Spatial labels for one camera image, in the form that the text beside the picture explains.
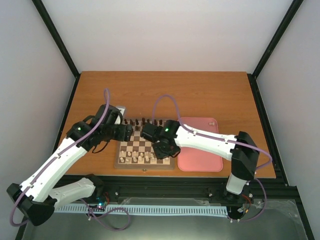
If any wooden chess board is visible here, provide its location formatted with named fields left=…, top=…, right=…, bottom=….
left=114, top=130, right=175, bottom=171

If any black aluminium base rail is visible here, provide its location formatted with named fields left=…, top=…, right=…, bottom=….
left=88, top=174, right=301, bottom=206

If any black frame post right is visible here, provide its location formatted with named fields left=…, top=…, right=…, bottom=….
left=251, top=0, right=304, bottom=79

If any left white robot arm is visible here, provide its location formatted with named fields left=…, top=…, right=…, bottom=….
left=6, top=121, right=134, bottom=226

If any light blue cable duct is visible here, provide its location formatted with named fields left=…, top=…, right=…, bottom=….
left=53, top=202, right=229, bottom=217

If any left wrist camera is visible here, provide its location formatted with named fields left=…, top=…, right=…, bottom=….
left=95, top=104, right=126, bottom=125

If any black frame post left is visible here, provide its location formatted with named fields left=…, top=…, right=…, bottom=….
left=31, top=0, right=81, bottom=79

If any pink plastic tray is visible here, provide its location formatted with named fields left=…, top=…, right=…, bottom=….
left=177, top=117, right=223, bottom=172

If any dark chess pieces row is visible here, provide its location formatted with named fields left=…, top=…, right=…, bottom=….
left=122, top=117, right=167, bottom=132

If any black frame post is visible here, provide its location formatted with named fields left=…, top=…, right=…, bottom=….
left=251, top=0, right=304, bottom=79
left=31, top=0, right=81, bottom=79

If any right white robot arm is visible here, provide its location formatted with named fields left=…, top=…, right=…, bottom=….
left=151, top=120, right=259, bottom=195

